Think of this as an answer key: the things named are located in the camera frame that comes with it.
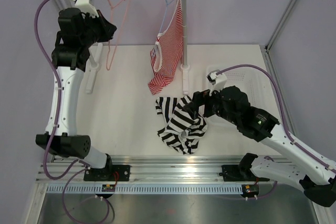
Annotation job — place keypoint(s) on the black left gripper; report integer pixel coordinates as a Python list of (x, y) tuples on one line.
[(108, 31)]

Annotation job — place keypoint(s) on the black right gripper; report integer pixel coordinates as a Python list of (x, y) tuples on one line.
[(200, 98)]

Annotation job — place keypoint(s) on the pink wire hanger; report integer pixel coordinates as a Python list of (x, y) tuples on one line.
[(112, 52)]

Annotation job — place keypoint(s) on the black white striped tank top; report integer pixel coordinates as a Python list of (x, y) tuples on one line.
[(181, 132)]

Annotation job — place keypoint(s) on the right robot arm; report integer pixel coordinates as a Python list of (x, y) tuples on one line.
[(315, 180)]

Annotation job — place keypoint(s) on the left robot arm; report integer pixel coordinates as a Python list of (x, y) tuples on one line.
[(79, 30)]

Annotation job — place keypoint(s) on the red white striped tank top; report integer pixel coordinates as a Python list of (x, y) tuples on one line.
[(167, 52)]

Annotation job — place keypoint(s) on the white and silver clothes rack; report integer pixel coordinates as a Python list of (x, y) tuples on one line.
[(184, 11)]

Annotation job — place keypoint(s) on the white plastic basket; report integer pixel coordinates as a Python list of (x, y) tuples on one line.
[(248, 80)]

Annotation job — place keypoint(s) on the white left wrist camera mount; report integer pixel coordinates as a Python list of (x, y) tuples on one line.
[(86, 6)]

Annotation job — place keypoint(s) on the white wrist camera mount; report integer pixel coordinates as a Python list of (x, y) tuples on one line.
[(86, 6), (217, 80)]

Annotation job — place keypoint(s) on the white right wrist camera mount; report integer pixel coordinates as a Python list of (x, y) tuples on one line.
[(217, 80)]

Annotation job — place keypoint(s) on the blue wire hanger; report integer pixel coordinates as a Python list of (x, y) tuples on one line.
[(164, 24)]

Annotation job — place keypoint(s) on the aluminium mounting rail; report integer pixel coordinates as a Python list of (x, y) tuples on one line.
[(160, 169)]

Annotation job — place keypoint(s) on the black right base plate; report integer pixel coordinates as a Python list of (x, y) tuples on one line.
[(231, 173)]

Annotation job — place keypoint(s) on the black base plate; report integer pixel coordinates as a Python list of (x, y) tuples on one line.
[(121, 173), (231, 173)]

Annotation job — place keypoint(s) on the right aluminium frame post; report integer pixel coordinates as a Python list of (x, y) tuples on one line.
[(281, 24)]

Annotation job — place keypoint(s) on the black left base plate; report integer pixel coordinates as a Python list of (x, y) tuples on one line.
[(121, 173)]

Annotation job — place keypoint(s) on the white slotted cable duct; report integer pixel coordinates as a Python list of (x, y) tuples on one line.
[(148, 189)]

